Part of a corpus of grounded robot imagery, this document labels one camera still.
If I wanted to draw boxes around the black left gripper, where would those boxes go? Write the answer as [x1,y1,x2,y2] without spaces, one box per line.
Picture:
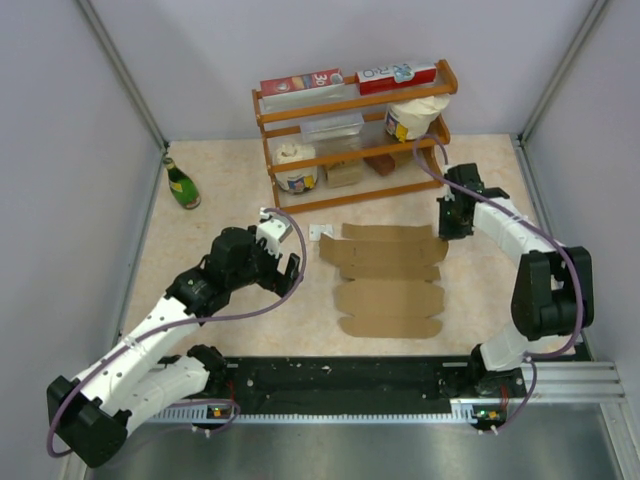
[228,226,302,298]

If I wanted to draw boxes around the white bag upper shelf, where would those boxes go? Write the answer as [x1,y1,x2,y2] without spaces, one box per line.
[384,94,450,142]

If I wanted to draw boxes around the orange wooden shelf rack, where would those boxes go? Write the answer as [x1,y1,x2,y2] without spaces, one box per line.
[252,59,458,213]

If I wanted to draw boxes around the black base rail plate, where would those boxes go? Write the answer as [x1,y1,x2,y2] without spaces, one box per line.
[112,354,596,415]

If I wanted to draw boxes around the clear plastic container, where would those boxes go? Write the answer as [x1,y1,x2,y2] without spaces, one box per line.
[300,113,364,143]

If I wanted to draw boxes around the red white toothpaste box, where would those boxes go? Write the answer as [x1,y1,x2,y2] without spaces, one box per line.
[355,62,437,95]

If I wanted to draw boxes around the white bag shelf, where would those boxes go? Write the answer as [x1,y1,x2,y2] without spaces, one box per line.
[274,142,319,195]
[384,94,450,142]

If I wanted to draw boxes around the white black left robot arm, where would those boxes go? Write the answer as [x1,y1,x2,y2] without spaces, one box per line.
[46,209,308,468]

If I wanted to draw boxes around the red foil wrap box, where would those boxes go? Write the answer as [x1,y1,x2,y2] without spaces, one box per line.
[260,68,344,98]

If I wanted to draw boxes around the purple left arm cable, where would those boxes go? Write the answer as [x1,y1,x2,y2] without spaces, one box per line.
[47,207,307,459]

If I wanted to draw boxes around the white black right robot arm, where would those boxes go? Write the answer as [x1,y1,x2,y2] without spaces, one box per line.
[438,163,594,396]

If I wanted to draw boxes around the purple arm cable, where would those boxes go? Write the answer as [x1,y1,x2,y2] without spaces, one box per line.
[47,207,307,459]
[412,133,586,431]

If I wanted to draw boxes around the green glass bottle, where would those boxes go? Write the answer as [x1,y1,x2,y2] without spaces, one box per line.
[163,157,201,210]

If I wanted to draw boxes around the small clear plastic bag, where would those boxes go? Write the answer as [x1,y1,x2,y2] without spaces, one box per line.
[309,224,334,242]

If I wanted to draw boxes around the red brown brick block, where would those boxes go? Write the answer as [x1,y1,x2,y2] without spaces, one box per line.
[364,153,396,177]

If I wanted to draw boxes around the aluminium frame rail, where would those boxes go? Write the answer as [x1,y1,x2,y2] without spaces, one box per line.
[79,362,629,426]

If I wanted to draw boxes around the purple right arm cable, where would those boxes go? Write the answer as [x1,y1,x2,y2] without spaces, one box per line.
[412,133,586,431]

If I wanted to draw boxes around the white bag lower shelf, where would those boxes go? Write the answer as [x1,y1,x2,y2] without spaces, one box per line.
[274,142,319,195]

